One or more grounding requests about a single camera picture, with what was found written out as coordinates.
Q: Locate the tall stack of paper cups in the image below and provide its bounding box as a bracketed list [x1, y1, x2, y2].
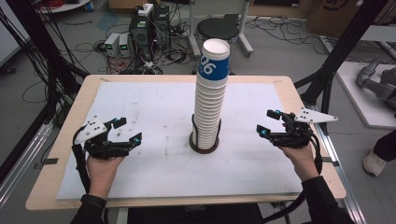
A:
[191, 37, 231, 150]

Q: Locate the black computer tower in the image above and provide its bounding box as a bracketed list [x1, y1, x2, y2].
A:
[151, 5, 172, 51]
[128, 13, 154, 62]

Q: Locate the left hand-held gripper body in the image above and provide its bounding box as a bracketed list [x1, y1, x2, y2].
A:
[73, 116, 131, 161]

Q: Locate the white metal stand frame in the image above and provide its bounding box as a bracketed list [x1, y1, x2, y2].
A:
[186, 0, 255, 59]

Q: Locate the left hand-held gripper black cable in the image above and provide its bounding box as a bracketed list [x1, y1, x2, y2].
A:
[71, 143, 92, 194]

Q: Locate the black round stool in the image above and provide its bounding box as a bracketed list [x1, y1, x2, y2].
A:
[196, 17, 240, 44]

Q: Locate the white platform board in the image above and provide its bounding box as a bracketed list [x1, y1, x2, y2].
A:
[335, 61, 396, 131]

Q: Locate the right hand-held gripper black cable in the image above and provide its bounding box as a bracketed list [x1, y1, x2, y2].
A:
[262, 132, 324, 224]

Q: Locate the black cup holder stand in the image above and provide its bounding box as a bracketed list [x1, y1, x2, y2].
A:
[189, 113, 222, 155]

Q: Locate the aluminium rail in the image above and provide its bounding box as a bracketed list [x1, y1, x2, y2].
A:
[0, 120, 54, 208]
[306, 104, 368, 224]

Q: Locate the hand-held gripper black cable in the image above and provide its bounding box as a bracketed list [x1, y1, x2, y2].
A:
[71, 143, 92, 194]
[262, 132, 324, 224]

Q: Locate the white round table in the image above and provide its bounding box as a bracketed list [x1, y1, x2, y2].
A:
[39, 0, 92, 14]

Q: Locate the grey bench power supply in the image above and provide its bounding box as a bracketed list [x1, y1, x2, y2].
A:
[104, 32, 121, 58]
[118, 33, 132, 58]

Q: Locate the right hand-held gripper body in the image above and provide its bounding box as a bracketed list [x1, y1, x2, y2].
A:
[271, 106, 339, 149]

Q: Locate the person's lap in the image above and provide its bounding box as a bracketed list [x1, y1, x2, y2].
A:
[126, 203, 266, 224]

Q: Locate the white foam mat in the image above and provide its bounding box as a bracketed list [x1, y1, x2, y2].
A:
[56, 81, 314, 201]

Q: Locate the person's right hand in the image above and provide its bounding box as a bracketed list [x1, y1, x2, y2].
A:
[277, 143, 320, 183]

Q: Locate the tangle of floor cables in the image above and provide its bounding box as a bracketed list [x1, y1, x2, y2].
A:
[59, 6, 195, 76]

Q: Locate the black metal frame post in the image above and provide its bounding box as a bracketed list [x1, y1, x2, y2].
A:
[293, 0, 390, 135]
[0, 0, 90, 129]

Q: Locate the person's left hand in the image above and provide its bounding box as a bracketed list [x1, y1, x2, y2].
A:
[86, 154, 126, 200]

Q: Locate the white table leg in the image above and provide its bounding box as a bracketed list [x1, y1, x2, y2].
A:
[115, 207, 130, 224]

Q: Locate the brown cardboard box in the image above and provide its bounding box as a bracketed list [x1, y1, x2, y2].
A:
[305, 0, 396, 39]

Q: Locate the white power adapter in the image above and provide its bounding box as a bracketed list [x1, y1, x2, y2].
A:
[137, 3, 155, 18]

